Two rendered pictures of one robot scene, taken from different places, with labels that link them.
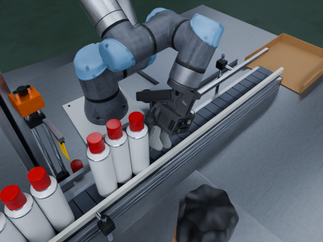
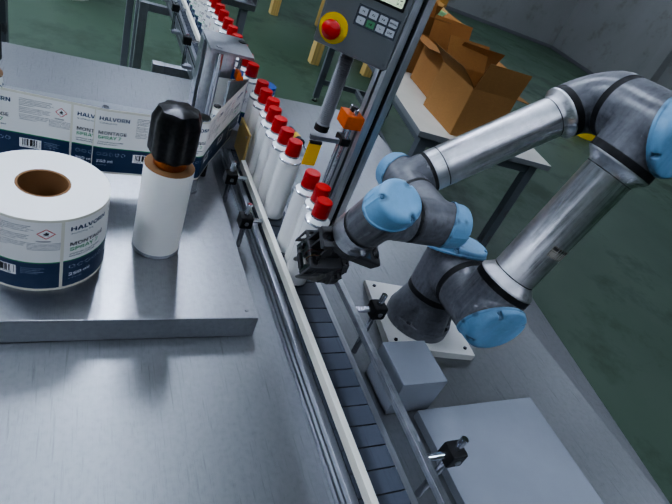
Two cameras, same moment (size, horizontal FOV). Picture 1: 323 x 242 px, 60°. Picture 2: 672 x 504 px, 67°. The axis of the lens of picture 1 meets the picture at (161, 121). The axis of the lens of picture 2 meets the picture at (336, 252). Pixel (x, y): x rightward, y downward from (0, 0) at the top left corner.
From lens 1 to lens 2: 0.99 m
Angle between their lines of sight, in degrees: 72
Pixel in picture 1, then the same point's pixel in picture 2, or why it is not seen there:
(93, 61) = not seen: hidden behind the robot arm
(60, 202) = (276, 177)
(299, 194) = (130, 430)
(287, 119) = not seen: outside the picture
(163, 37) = not seen: hidden behind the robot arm
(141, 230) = (224, 243)
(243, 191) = (195, 369)
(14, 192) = (286, 130)
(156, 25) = (421, 186)
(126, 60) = (380, 170)
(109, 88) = (420, 276)
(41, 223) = (267, 170)
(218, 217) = (168, 104)
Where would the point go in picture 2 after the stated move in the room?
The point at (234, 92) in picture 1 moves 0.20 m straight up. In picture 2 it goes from (385, 481) to (445, 404)
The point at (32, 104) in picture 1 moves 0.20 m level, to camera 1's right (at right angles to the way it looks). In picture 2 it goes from (343, 116) to (303, 142)
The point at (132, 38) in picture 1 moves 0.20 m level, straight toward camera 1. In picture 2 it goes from (403, 166) to (299, 118)
